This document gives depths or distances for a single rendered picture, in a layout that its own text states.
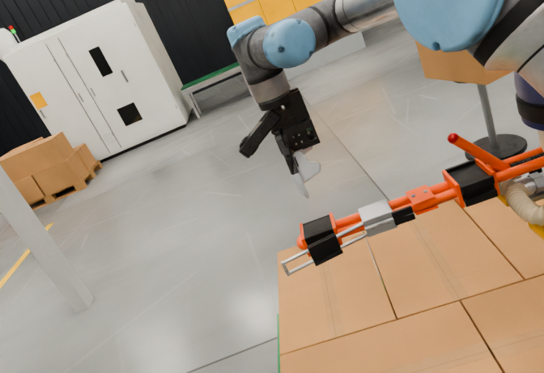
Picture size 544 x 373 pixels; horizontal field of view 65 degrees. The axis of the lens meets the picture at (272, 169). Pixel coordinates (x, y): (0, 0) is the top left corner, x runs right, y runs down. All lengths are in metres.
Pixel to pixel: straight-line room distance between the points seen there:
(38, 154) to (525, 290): 6.79
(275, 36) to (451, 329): 1.02
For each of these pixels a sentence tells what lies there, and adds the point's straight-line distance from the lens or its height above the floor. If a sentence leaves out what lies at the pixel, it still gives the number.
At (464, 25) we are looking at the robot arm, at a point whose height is 1.50.
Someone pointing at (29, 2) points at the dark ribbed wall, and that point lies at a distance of 12.16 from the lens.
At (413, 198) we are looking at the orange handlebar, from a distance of 1.00.
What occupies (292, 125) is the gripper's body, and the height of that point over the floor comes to 1.33.
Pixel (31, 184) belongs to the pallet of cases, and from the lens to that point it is 7.59.
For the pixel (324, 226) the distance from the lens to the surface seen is 0.99.
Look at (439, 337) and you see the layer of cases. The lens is 1.40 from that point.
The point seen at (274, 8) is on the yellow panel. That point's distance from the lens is 8.02.
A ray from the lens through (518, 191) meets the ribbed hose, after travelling 1.05.
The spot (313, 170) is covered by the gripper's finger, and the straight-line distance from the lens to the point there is 0.85.
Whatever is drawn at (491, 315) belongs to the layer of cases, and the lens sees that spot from 1.44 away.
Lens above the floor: 1.58
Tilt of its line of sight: 21 degrees down
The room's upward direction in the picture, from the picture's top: 24 degrees counter-clockwise
